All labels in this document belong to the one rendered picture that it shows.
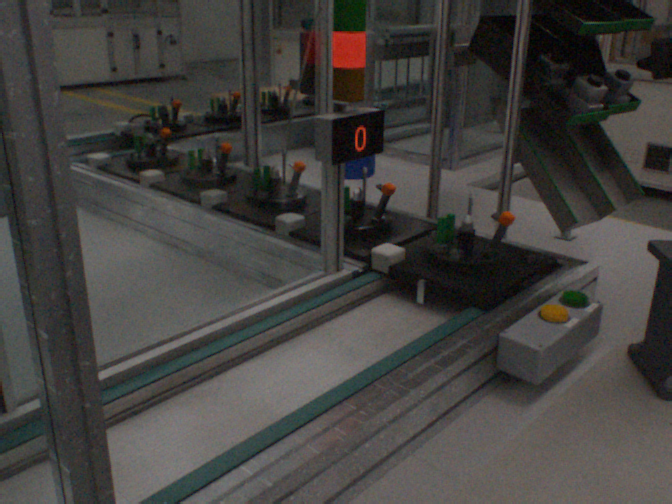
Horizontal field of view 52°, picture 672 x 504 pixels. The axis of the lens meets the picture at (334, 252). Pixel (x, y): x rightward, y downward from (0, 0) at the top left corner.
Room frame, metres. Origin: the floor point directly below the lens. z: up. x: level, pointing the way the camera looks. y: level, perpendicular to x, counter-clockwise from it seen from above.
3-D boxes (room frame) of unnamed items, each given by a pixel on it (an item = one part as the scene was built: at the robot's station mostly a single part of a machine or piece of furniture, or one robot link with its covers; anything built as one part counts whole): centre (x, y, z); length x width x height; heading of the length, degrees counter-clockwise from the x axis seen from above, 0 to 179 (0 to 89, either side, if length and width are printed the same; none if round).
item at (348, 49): (1.08, -0.02, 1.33); 0.05 x 0.05 x 0.05
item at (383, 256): (1.14, -0.10, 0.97); 0.05 x 0.05 x 0.04; 48
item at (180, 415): (0.94, -0.01, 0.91); 0.84 x 0.28 x 0.10; 138
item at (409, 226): (1.31, -0.04, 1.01); 0.24 x 0.24 x 0.13; 48
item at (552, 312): (0.93, -0.34, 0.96); 0.04 x 0.04 x 0.02
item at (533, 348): (0.93, -0.34, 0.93); 0.21 x 0.07 x 0.06; 138
